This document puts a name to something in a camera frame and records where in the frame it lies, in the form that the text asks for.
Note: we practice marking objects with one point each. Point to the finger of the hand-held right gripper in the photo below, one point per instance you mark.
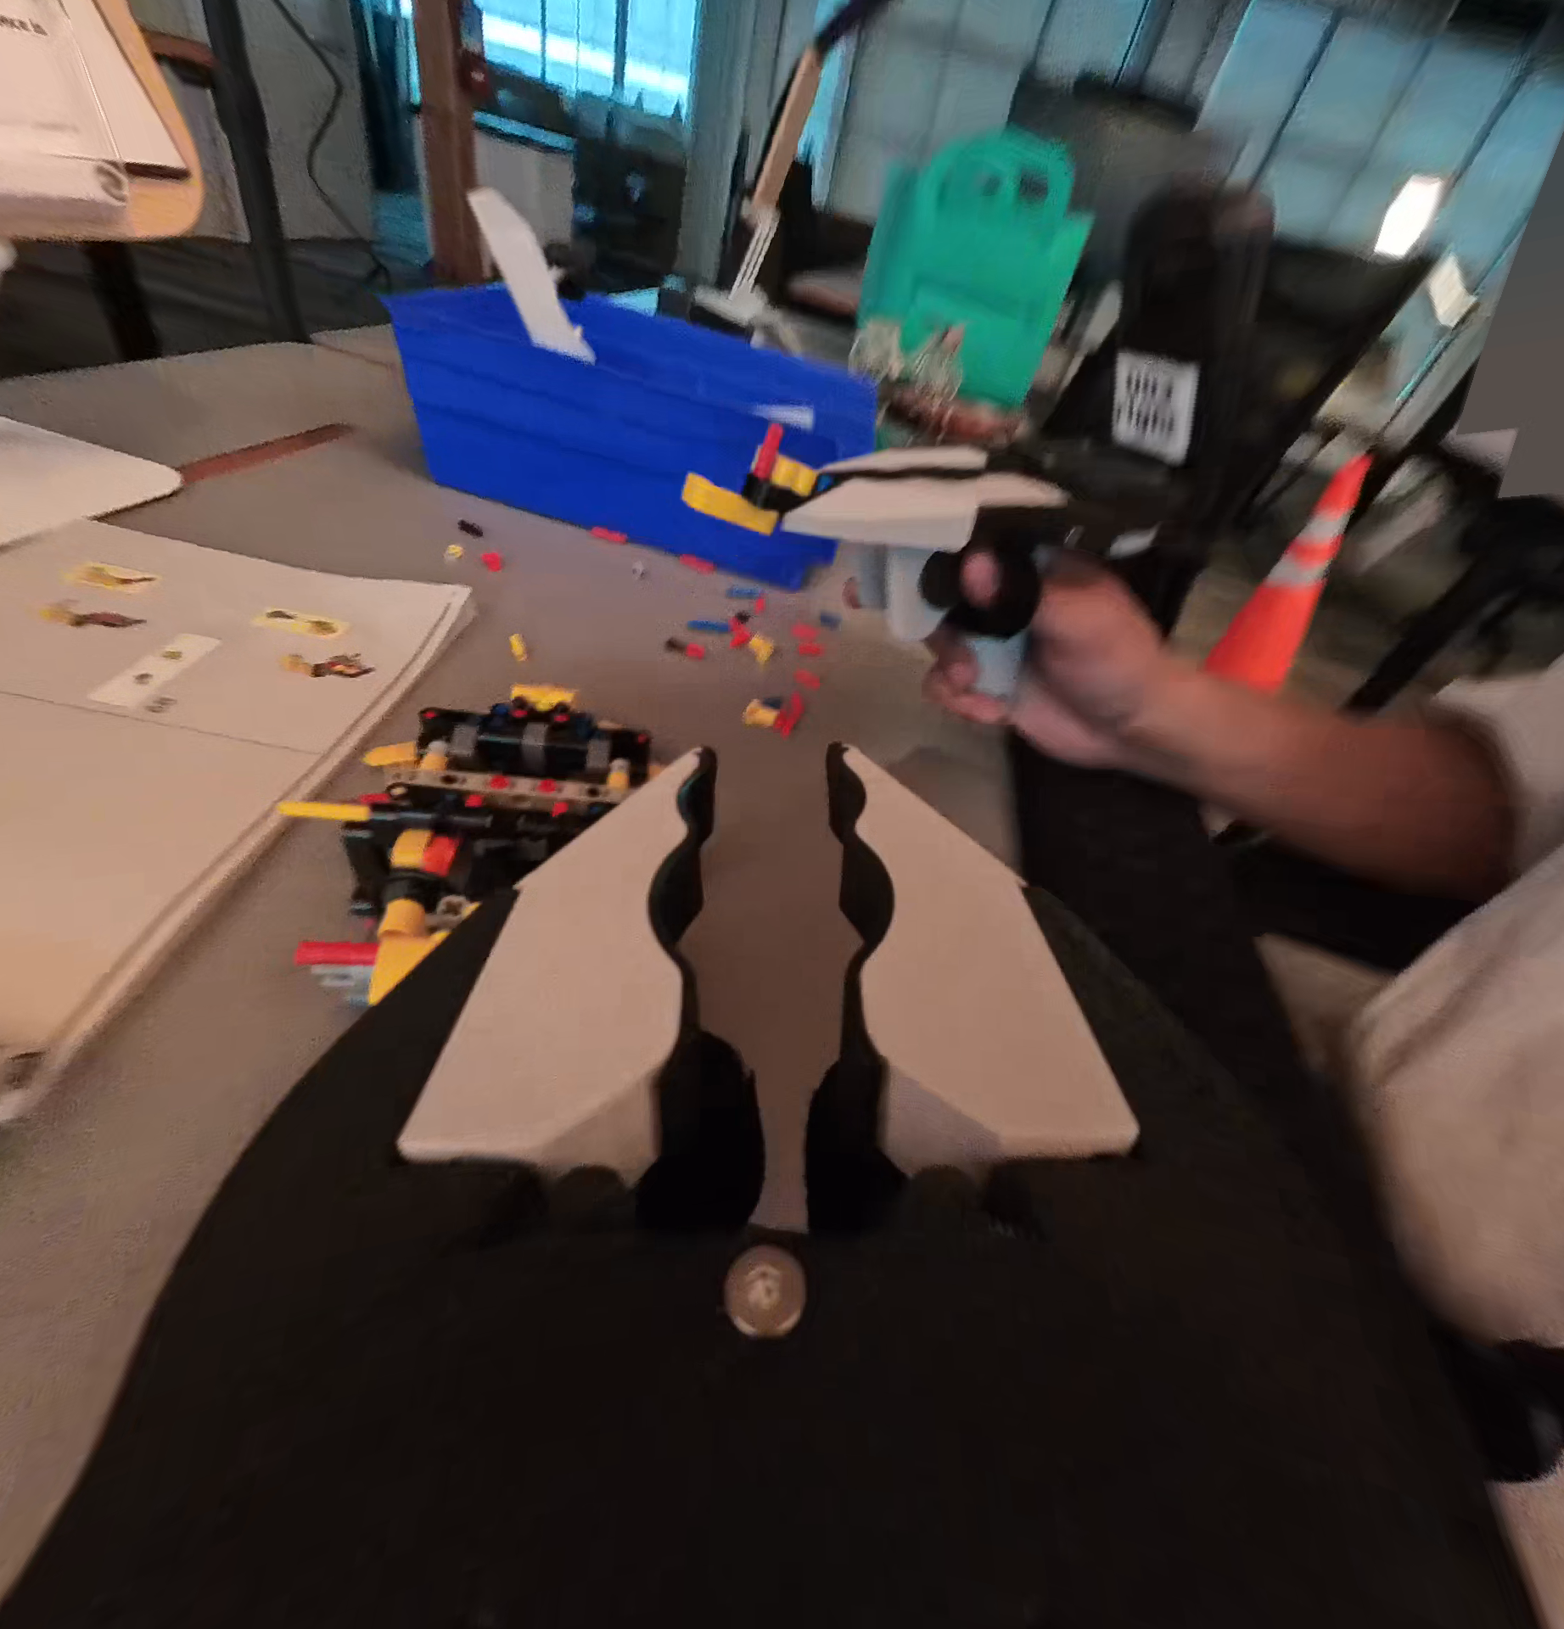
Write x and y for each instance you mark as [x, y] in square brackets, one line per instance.
[909, 514]
[909, 460]

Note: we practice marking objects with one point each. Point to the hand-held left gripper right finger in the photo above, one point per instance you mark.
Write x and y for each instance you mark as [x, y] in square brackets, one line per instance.
[985, 1017]

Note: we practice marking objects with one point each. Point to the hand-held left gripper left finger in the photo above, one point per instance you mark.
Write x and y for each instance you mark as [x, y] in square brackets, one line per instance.
[553, 1017]

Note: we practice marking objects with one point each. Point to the red lego axle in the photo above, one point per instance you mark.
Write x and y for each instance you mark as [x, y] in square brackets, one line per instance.
[767, 448]

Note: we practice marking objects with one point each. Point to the black lego connector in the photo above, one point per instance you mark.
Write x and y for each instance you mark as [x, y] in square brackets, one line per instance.
[763, 487]

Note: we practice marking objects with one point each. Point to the yellow lego angled beam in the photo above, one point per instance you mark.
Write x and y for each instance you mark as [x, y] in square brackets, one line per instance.
[724, 502]

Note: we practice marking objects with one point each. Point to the lego car model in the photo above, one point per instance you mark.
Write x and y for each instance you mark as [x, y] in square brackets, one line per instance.
[502, 789]

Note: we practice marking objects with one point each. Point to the scattered small lego pieces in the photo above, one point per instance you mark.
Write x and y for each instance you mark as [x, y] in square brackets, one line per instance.
[730, 629]

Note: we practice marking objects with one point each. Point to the lego instruction booklet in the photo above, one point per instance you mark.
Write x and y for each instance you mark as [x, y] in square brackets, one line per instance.
[159, 789]

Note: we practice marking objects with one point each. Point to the person's right hand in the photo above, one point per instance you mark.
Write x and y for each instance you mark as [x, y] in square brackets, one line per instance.
[1087, 674]

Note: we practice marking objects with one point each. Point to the teal container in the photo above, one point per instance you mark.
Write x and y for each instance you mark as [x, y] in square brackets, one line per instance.
[972, 267]

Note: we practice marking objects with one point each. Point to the orange traffic cone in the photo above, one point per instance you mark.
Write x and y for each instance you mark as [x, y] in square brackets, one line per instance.
[1292, 584]

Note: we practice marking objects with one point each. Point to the desk lamp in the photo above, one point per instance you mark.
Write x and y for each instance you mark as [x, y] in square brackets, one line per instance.
[783, 165]

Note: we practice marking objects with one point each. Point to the blue plastic bin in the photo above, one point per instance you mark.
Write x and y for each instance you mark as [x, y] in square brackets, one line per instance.
[578, 419]

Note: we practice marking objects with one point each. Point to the white paper slip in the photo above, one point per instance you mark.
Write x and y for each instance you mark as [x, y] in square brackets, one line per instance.
[527, 272]

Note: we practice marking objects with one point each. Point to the fire extinguisher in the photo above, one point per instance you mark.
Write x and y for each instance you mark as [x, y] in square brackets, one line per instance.
[476, 76]

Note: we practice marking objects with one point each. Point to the printed instruction sheet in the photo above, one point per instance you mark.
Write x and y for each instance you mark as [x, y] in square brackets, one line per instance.
[44, 89]

